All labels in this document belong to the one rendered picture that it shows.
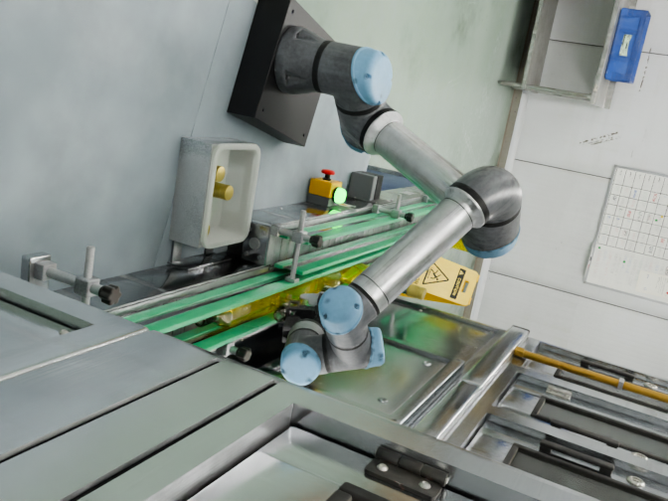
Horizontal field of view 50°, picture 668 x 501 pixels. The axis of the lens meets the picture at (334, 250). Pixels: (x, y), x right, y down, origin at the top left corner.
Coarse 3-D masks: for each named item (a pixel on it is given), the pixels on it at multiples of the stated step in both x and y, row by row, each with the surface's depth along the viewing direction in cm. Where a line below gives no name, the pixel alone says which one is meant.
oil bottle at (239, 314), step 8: (272, 296) 161; (248, 304) 151; (256, 304) 155; (264, 304) 158; (272, 304) 162; (224, 312) 145; (232, 312) 146; (240, 312) 149; (248, 312) 152; (256, 312) 156; (224, 320) 145; (232, 320) 147; (240, 320) 150
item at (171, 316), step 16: (368, 256) 200; (272, 272) 167; (288, 272) 171; (320, 272) 175; (224, 288) 149; (240, 288) 152; (256, 288) 153; (272, 288) 155; (176, 304) 135; (192, 304) 137; (208, 304) 138; (224, 304) 139; (240, 304) 143; (144, 320) 125; (160, 320) 125; (176, 320) 127; (192, 320) 129
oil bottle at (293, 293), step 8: (312, 280) 172; (288, 288) 163; (296, 288) 164; (304, 288) 165; (312, 288) 173; (280, 296) 159; (288, 296) 159; (296, 296) 159; (296, 304) 158; (304, 304) 166
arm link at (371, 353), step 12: (324, 336) 133; (372, 336) 131; (324, 348) 132; (336, 348) 127; (360, 348) 127; (372, 348) 130; (324, 360) 131; (336, 360) 131; (348, 360) 130; (360, 360) 130; (372, 360) 131; (384, 360) 132
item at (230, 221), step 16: (224, 144) 145; (240, 144) 151; (224, 160) 159; (240, 160) 160; (256, 160) 158; (240, 176) 160; (256, 176) 160; (208, 192) 145; (240, 192) 161; (208, 208) 146; (224, 208) 163; (240, 208) 162; (208, 224) 147; (224, 224) 164; (240, 224) 162; (208, 240) 152; (224, 240) 155; (240, 240) 160
